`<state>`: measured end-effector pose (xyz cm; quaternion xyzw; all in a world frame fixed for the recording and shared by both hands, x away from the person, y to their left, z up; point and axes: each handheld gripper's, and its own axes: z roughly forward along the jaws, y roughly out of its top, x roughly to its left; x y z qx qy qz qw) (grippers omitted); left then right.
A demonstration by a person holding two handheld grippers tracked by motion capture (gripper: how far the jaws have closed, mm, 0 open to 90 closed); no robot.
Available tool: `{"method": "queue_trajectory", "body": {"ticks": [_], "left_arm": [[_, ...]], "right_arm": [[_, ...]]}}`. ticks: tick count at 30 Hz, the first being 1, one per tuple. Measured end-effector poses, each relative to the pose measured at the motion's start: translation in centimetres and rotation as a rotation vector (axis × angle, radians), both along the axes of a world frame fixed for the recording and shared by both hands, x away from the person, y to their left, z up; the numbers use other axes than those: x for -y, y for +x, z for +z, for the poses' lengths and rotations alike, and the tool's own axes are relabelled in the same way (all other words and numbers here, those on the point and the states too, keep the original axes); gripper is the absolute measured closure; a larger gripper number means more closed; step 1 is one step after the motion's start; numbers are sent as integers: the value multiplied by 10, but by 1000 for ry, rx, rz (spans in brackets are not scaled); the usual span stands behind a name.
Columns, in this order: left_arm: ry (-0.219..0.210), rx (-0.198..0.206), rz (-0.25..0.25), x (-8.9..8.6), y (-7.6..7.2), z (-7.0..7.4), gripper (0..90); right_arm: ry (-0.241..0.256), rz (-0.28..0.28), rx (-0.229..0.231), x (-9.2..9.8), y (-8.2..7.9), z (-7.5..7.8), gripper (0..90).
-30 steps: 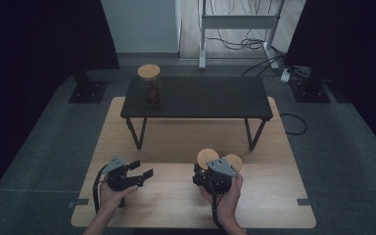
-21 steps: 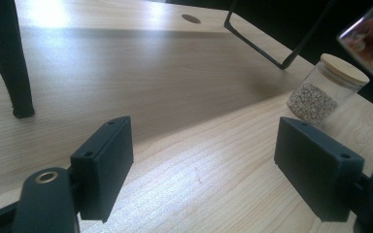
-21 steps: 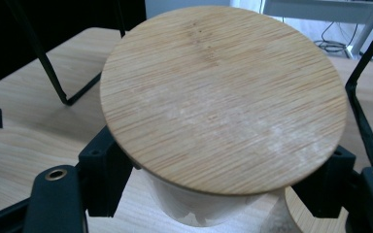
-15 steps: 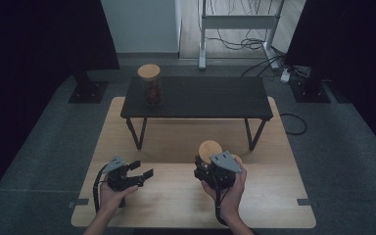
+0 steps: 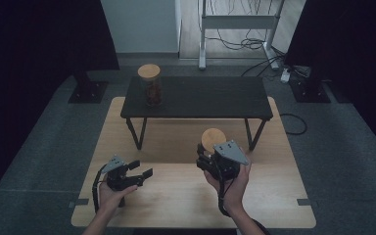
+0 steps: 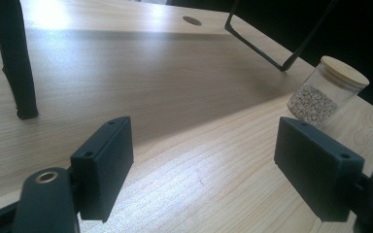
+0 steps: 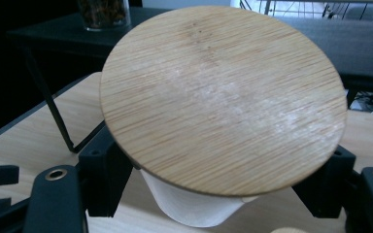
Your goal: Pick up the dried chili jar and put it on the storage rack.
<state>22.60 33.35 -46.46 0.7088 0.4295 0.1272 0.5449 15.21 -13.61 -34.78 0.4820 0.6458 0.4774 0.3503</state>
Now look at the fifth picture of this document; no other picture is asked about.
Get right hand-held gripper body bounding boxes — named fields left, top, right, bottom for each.
left=210, top=140, right=251, bottom=182

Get person's right hand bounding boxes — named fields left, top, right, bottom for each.
left=204, top=162, right=253, bottom=213

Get black looped floor cable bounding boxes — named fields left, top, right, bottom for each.
left=279, top=113, right=308, bottom=136

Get left hand-held gripper cable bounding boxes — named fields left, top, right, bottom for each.
left=92, top=164, right=109, bottom=213

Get white partition panel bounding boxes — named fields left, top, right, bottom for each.
left=100, top=0, right=182, bottom=55

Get white power strip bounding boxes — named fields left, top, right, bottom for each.
left=280, top=67, right=292, bottom=83

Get tall glass jar wooden lid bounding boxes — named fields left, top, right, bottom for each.
left=137, top=64, right=164, bottom=108

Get person's left hand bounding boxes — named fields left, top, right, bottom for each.
left=97, top=180, right=139, bottom=213

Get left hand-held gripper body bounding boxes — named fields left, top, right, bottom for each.
left=101, top=156, right=144, bottom=192

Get black shelf riser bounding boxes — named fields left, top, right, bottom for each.
left=120, top=76, right=274, bottom=152

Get white metal stand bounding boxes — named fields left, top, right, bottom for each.
left=198, top=0, right=287, bottom=71

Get bundle of black cables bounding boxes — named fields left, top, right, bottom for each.
left=205, top=0, right=290, bottom=79

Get wooden cylinder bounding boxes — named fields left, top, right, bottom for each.
left=201, top=127, right=227, bottom=155

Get black stand base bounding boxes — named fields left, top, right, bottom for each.
left=288, top=67, right=332, bottom=104
left=68, top=70, right=109, bottom=105

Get dark curtain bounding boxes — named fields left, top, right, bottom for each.
left=0, top=0, right=121, bottom=210
left=283, top=0, right=376, bottom=161

